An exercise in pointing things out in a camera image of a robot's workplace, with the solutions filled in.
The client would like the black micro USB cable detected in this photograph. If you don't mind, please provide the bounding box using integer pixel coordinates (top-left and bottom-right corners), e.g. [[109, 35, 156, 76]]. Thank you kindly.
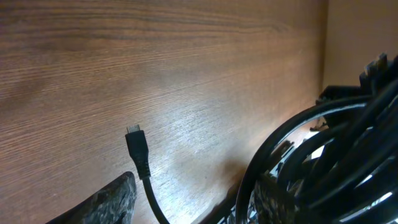
[[124, 124, 171, 224]]

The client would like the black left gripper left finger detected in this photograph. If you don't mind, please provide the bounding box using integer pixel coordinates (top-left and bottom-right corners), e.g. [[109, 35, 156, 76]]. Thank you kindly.
[[49, 171, 137, 224]]

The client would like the black USB-A cable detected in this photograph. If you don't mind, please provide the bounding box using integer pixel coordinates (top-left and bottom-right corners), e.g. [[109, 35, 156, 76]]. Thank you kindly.
[[235, 52, 398, 224]]

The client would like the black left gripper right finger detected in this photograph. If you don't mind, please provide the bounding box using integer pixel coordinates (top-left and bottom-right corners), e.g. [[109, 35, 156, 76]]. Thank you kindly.
[[214, 174, 296, 224]]

